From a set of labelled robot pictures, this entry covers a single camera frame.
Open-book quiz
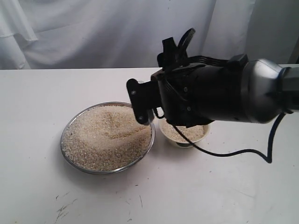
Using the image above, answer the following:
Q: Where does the round steel rice tray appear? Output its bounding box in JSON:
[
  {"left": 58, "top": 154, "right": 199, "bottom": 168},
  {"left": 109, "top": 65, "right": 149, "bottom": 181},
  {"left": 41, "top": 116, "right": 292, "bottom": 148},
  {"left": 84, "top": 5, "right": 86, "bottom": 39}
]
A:
[{"left": 60, "top": 102, "right": 156, "bottom": 174}]

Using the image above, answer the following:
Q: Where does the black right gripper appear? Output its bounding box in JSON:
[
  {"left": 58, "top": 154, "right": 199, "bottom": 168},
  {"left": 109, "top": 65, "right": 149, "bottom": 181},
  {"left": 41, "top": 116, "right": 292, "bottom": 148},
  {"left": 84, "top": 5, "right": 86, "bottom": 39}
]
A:
[{"left": 151, "top": 64, "right": 243, "bottom": 126}]

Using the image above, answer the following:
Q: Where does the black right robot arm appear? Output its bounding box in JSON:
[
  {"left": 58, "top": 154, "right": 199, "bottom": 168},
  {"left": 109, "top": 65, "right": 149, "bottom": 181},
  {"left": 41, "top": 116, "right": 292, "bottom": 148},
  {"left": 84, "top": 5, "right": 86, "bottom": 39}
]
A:
[{"left": 156, "top": 59, "right": 299, "bottom": 127}]

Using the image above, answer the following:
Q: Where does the cream ceramic rice bowl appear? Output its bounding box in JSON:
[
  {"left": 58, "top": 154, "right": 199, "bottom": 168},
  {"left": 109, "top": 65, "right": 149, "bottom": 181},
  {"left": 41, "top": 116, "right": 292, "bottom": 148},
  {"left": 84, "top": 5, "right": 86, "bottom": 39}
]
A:
[{"left": 159, "top": 119, "right": 210, "bottom": 148}]

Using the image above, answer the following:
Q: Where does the white backdrop curtain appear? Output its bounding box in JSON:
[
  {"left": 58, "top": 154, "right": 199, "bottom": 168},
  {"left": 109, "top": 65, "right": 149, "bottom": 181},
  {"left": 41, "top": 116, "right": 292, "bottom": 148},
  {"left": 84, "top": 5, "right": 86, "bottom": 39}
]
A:
[{"left": 0, "top": 0, "right": 299, "bottom": 70}]

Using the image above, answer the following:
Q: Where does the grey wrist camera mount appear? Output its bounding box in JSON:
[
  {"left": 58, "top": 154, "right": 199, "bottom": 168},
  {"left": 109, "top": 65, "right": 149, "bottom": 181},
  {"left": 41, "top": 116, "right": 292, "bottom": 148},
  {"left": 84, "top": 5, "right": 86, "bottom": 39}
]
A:
[{"left": 126, "top": 78, "right": 164, "bottom": 126}]

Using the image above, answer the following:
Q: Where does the black camera cable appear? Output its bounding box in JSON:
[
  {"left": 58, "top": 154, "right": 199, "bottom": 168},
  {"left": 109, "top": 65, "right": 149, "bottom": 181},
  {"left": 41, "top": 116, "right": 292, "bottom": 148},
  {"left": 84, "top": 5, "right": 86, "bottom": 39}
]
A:
[{"left": 157, "top": 28, "right": 295, "bottom": 164}]

